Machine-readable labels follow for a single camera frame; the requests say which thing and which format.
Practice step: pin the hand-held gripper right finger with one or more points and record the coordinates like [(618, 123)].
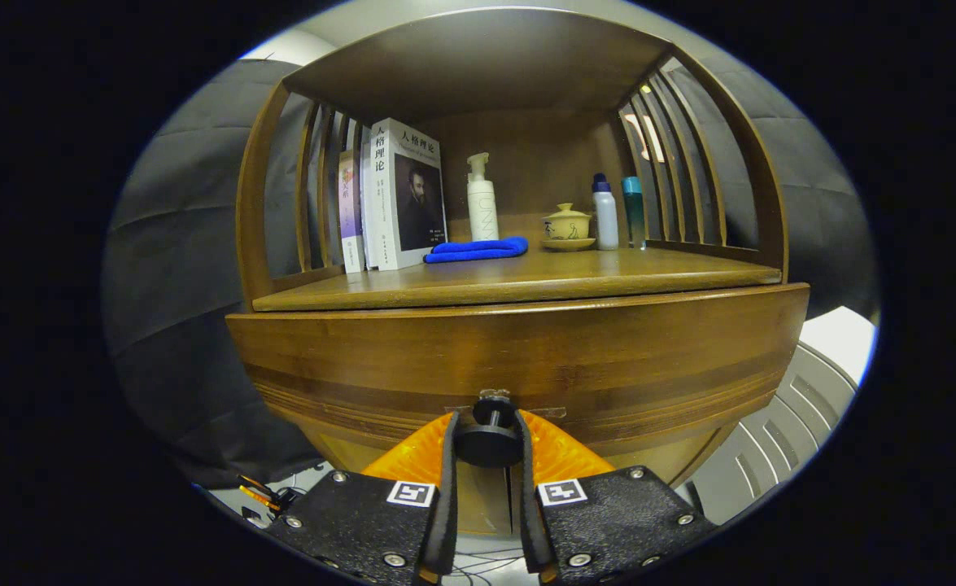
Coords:
[(529, 513)]

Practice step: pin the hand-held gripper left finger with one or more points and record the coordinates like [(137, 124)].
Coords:
[(447, 505)]

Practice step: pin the wooden drawer with black knob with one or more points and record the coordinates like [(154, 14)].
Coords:
[(486, 350)]

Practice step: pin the wooden countertop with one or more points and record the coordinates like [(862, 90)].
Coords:
[(567, 277)]

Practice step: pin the white drawer unit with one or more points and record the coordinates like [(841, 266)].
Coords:
[(779, 439)]

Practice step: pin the brown wooden cabinet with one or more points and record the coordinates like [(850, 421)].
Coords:
[(526, 155)]

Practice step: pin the orange black object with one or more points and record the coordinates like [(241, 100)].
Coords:
[(270, 496)]

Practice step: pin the blue folded cloth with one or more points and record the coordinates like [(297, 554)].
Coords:
[(478, 250)]

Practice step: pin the yellow saucer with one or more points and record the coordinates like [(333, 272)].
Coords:
[(567, 244)]

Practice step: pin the yellow lidded tea cup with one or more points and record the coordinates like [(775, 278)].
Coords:
[(567, 224)]

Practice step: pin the white pump bottle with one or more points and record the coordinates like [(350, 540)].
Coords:
[(482, 212)]

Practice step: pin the thin white book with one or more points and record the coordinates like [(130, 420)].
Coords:
[(366, 220)]

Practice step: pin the white portrait cover book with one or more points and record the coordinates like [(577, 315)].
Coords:
[(412, 203)]

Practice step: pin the white bottle with blue cap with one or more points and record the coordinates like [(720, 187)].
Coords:
[(605, 216)]

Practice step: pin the purple spine book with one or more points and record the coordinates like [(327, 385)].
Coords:
[(350, 212)]

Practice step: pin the teal bottle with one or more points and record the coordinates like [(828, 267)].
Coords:
[(633, 216)]

